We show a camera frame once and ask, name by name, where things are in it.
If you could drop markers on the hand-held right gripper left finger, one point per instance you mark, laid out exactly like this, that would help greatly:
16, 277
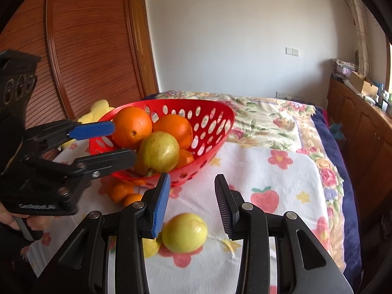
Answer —
160, 205

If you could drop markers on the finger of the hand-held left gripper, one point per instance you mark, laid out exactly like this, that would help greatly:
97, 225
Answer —
92, 130
110, 160

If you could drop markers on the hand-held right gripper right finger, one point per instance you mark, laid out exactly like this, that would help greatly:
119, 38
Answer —
225, 211

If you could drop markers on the large orange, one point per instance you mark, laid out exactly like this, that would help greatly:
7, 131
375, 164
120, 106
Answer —
131, 127
173, 130

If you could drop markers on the yellow-green lemon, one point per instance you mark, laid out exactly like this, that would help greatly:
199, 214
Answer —
159, 153

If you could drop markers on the red perforated plastic basket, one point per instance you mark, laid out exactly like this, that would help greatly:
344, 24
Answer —
211, 134

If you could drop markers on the person's left hand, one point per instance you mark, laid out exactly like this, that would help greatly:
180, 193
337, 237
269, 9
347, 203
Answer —
7, 219

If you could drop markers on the yellow plush toy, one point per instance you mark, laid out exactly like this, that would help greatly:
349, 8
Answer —
99, 108

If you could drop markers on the white strawberry print cloth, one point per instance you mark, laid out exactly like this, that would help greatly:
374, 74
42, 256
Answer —
260, 168

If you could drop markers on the brown slatted wooden wardrobe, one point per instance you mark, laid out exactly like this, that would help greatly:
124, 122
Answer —
92, 36

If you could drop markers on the floral blanket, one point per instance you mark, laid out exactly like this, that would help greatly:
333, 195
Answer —
260, 113

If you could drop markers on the teal cloth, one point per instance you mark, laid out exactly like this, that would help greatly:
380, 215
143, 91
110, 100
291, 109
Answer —
337, 131

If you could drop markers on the brown wooden cabinet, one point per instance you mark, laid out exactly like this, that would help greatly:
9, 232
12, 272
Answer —
361, 134

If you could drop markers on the open cardboard box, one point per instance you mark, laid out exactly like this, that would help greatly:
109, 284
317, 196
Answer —
363, 84

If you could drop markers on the black desktop item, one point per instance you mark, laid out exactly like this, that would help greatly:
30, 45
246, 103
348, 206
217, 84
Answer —
383, 96

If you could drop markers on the patterned white curtain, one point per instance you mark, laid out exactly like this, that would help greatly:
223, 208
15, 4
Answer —
360, 30

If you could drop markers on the white wall socket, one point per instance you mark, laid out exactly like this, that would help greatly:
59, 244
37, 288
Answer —
284, 95

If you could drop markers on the white wall switch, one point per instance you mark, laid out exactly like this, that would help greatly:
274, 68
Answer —
292, 51

